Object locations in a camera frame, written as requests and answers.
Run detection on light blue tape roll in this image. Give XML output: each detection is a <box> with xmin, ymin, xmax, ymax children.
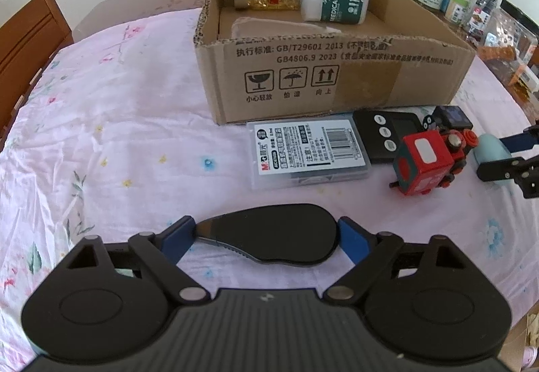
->
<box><xmin>473</xmin><ymin>134</ymin><xmax>513</xmax><ymax>168</ymax></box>

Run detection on black oval case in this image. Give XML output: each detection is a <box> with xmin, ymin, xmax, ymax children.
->
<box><xmin>195</xmin><ymin>203</ymin><xmax>340</xmax><ymax>266</ymax></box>

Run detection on dark blue toy block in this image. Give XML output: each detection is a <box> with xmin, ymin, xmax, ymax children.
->
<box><xmin>422</xmin><ymin>105</ymin><xmax>473</xmax><ymax>131</ymax></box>

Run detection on red toy train block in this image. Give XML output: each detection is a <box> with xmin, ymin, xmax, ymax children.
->
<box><xmin>389</xmin><ymin>128</ymin><xmax>479</xmax><ymax>196</ymax></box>

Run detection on clear plastic lead refill box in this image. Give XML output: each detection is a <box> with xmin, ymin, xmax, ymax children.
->
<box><xmin>246</xmin><ymin>114</ymin><xmax>371</xmax><ymax>189</ymax></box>

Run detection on black digital timer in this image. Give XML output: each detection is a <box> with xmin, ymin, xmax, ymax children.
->
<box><xmin>353</xmin><ymin>109</ymin><xmax>440</xmax><ymax>164</ymax></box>

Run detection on snack bar package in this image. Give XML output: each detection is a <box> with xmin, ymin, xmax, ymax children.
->
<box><xmin>477</xmin><ymin>46</ymin><xmax>517</xmax><ymax>62</ymax></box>

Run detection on large clear jar black lid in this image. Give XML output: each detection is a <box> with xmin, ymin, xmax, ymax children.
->
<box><xmin>480</xmin><ymin>0</ymin><xmax>538</xmax><ymax>64</ymax></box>

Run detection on small jar green lid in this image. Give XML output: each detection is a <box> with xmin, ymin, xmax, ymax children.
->
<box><xmin>444</xmin><ymin>0</ymin><xmax>469</xmax><ymax>24</ymax></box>

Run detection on pens in holder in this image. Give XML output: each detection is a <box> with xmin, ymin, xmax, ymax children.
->
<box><xmin>469</xmin><ymin>0</ymin><xmax>498</xmax><ymax>32</ymax></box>

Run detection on brown cardboard box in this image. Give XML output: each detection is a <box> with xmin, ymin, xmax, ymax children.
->
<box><xmin>194</xmin><ymin>0</ymin><xmax>475</xmax><ymax>125</ymax></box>

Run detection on wooden chair at left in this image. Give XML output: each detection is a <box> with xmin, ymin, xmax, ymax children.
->
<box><xmin>0</xmin><ymin>0</ymin><xmax>73</xmax><ymax>143</ymax></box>

